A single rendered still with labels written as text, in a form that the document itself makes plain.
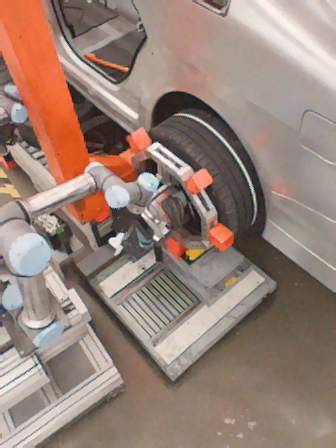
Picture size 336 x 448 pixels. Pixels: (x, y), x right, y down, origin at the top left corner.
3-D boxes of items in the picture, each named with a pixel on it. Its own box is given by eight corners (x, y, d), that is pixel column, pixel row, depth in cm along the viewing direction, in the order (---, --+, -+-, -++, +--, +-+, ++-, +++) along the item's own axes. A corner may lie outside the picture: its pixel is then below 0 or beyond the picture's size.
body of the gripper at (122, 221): (115, 217, 182) (125, 196, 174) (134, 227, 183) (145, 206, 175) (109, 229, 176) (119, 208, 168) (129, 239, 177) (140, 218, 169)
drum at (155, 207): (188, 212, 220) (187, 193, 209) (155, 237, 212) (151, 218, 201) (170, 196, 227) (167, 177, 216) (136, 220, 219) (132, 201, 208)
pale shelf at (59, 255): (85, 248, 256) (84, 245, 253) (59, 266, 250) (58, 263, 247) (45, 206, 277) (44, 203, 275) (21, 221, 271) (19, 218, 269)
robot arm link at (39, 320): (46, 311, 178) (23, 210, 140) (68, 337, 171) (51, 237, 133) (18, 329, 172) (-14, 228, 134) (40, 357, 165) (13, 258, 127)
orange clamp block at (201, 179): (205, 186, 193) (214, 180, 184) (192, 196, 190) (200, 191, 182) (196, 172, 193) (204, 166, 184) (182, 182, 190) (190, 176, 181)
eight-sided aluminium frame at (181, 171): (217, 260, 225) (218, 187, 182) (207, 268, 223) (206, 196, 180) (149, 200, 253) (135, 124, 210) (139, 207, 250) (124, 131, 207)
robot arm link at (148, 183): (134, 173, 160) (151, 169, 166) (123, 195, 167) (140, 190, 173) (147, 188, 158) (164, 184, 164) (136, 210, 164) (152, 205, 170)
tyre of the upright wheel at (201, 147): (225, 94, 187) (156, 117, 246) (182, 122, 179) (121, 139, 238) (288, 227, 207) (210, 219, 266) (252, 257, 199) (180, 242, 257)
